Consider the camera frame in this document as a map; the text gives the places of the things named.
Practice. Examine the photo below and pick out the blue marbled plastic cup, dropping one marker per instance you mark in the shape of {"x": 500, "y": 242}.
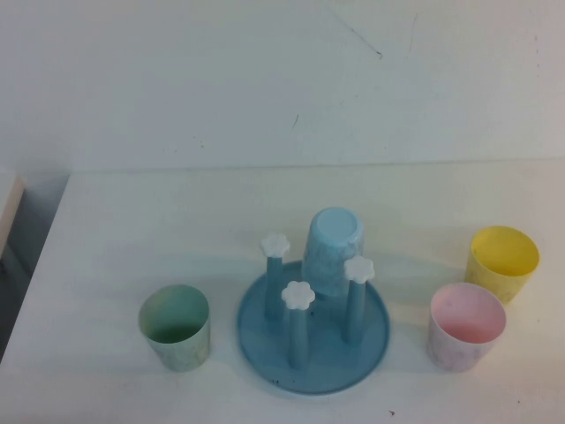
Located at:
{"x": 326, "y": 260}

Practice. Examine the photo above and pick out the blue cup drying rack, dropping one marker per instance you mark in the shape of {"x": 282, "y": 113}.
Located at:
{"x": 273, "y": 353}

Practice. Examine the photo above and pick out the green plastic cup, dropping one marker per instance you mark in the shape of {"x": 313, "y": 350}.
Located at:
{"x": 174, "y": 349}

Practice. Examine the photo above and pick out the pink plastic cup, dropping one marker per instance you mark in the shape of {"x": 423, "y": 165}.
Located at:
{"x": 459, "y": 349}

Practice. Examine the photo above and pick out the yellow plastic cup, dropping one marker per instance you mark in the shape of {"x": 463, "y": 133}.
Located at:
{"x": 499, "y": 282}

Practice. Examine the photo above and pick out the white side table beige edge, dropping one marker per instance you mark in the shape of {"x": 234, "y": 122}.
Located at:
{"x": 9, "y": 207}

